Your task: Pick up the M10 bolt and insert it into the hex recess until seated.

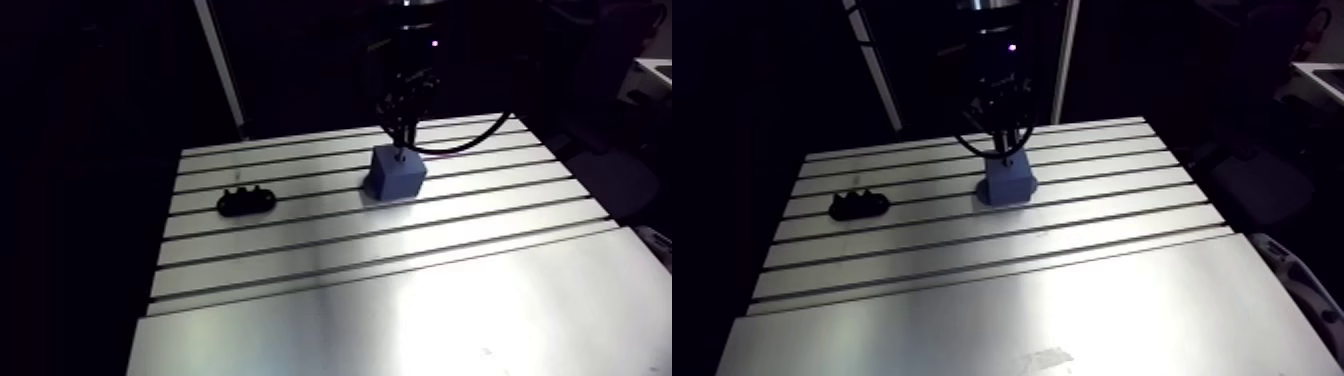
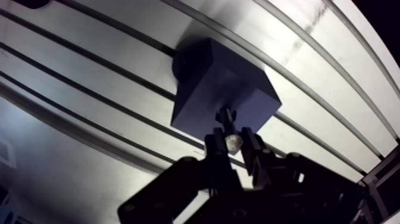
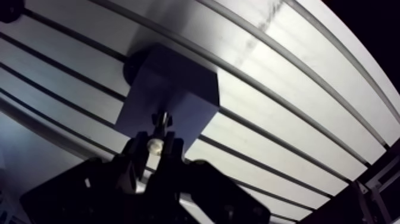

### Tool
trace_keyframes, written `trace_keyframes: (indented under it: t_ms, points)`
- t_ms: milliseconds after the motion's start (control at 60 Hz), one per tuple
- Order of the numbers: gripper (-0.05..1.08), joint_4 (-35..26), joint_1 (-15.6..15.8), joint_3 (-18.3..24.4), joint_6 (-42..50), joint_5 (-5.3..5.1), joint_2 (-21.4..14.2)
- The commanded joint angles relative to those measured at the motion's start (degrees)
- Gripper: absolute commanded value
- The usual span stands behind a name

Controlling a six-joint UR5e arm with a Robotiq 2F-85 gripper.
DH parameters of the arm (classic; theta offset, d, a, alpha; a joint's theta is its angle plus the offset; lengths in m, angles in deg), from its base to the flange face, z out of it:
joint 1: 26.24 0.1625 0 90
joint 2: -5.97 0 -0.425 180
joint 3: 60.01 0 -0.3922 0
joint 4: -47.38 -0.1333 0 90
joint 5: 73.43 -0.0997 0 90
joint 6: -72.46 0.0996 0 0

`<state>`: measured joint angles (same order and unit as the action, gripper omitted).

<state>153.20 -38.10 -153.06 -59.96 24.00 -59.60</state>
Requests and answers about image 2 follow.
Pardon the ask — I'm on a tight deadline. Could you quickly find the dark blue-grey block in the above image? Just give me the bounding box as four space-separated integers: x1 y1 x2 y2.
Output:
170 38 282 141

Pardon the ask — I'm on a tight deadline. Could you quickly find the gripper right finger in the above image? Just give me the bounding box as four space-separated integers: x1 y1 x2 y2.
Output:
240 126 366 224

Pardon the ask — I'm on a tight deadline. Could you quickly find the steel bolt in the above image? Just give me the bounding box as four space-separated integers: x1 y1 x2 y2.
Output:
216 107 244 155

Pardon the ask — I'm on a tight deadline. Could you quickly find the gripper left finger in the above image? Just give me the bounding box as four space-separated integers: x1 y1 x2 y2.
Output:
117 126 243 224

